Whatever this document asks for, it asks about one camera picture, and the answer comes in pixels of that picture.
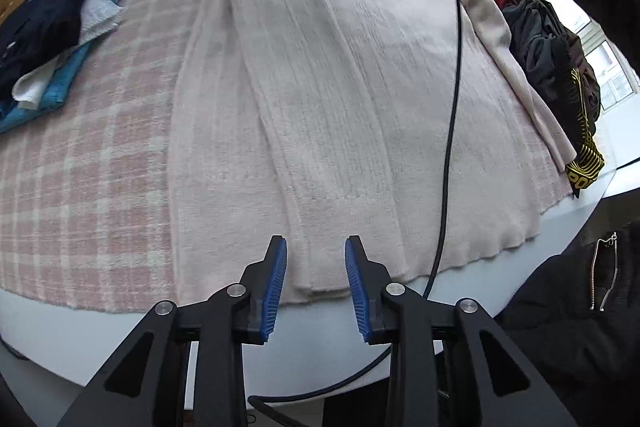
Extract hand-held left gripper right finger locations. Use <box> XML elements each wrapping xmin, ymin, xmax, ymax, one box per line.
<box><xmin>344</xmin><ymin>234</ymin><xmax>578</xmax><ymax>427</ymax></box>

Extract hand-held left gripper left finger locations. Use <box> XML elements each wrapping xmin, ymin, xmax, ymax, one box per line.
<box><xmin>56</xmin><ymin>234</ymin><xmax>288</xmax><ymax>427</ymax></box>

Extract cream knit sweater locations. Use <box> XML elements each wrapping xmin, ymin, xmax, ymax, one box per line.
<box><xmin>167</xmin><ymin>0</ymin><xmax>578</xmax><ymax>306</ymax></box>

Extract white folded garment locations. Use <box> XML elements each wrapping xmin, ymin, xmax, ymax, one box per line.
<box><xmin>11</xmin><ymin>0</ymin><xmax>136</xmax><ymax>110</ymax></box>

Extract black folded shirt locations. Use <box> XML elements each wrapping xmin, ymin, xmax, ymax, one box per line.
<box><xmin>0</xmin><ymin>0</ymin><xmax>132</xmax><ymax>100</ymax></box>

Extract person's black jacket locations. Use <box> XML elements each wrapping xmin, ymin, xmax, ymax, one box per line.
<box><xmin>492</xmin><ymin>194</ymin><xmax>640</xmax><ymax>427</ymax></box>

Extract pink plaid blanket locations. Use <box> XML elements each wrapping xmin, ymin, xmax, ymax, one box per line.
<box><xmin>0</xmin><ymin>0</ymin><xmax>576</xmax><ymax>313</ymax></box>

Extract blue folded garment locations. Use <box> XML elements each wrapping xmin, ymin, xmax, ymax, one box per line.
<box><xmin>0</xmin><ymin>0</ymin><xmax>149</xmax><ymax>134</ymax></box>

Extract black and yellow garment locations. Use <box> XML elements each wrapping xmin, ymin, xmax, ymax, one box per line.
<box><xmin>564</xmin><ymin>67</ymin><xmax>606</xmax><ymax>200</ymax></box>

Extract dark grey garment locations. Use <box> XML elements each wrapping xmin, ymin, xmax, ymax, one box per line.
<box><xmin>502</xmin><ymin>0</ymin><xmax>576</xmax><ymax>118</ymax></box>

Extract brown garment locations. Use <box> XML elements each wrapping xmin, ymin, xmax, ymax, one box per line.
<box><xmin>565</xmin><ymin>32</ymin><xmax>601</xmax><ymax>112</ymax></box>

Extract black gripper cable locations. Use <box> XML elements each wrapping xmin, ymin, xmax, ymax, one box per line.
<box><xmin>247</xmin><ymin>0</ymin><xmax>463</xmax><ymax>427</ymax></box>

